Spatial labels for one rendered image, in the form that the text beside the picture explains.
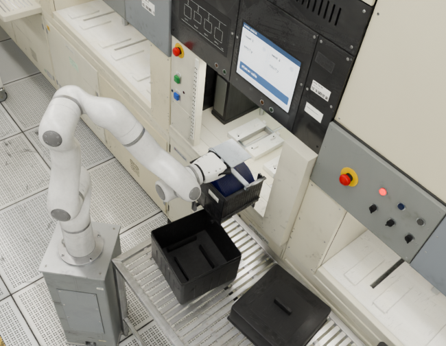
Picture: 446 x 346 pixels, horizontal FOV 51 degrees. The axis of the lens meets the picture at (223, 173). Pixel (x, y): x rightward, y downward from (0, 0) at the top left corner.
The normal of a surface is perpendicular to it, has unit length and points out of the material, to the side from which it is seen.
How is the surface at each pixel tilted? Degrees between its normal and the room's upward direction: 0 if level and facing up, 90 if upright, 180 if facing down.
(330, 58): 90
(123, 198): 0
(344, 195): 90
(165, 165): 27
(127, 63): 0
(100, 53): 0
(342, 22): 90
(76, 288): 90
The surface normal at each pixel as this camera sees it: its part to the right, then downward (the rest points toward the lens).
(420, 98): -0.77, 0.42
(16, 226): 0.10, -0.66
